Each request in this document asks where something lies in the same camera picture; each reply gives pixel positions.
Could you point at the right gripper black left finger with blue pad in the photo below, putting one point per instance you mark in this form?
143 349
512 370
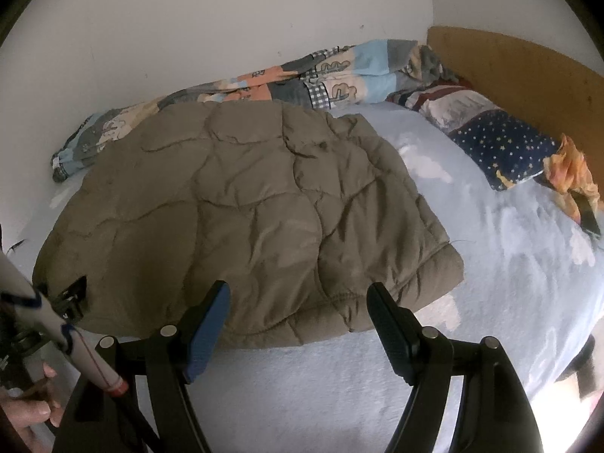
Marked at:
155 413

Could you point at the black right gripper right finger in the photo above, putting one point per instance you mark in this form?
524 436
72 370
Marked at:
494 415

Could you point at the olive green puffer jacket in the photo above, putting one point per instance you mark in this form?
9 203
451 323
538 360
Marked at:
299 212

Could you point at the person's left hand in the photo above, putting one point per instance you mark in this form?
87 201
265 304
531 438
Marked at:
23 413

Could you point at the white sleeve with red cuff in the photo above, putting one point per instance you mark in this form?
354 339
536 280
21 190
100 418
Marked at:
34 311

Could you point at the light blue bed sheet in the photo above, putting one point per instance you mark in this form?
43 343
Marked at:
532 278

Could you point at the black phone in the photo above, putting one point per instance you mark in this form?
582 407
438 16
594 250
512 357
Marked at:
587 218

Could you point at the orange crumpled cloth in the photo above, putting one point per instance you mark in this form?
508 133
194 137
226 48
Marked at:
567 170

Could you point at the starry navy striped pillow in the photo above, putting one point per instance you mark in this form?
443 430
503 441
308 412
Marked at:
506 149

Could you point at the wooden headboard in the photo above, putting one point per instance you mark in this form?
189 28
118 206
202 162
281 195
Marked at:
536 84

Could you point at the patchwork patterned duvet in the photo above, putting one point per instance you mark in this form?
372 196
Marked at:
325 79

